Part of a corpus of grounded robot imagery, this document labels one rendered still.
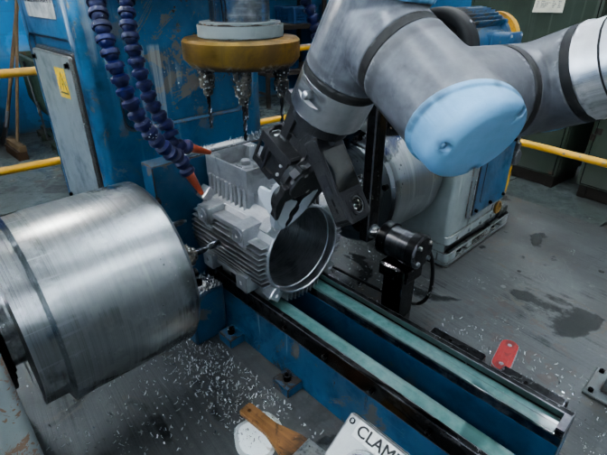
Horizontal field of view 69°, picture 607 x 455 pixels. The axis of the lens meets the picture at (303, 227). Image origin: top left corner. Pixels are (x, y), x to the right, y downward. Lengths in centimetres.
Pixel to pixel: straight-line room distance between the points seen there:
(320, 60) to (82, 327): 38
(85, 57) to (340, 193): 49
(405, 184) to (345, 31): 49
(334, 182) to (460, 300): 58
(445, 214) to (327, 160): 59
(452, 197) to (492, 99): 70
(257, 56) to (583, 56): 39
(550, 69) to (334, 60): 19
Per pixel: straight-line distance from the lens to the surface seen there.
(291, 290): 77
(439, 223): 109
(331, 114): 49
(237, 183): 75
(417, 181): 92
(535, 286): 115
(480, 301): 105
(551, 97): 47
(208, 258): 82
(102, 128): 85
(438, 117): 37
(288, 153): 56
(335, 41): 46
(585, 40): 47
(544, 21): 395
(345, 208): 53
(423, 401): 65
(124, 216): 59
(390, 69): 40
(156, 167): 77
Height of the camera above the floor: 140
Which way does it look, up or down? 28 degrees down
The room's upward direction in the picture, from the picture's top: straight up
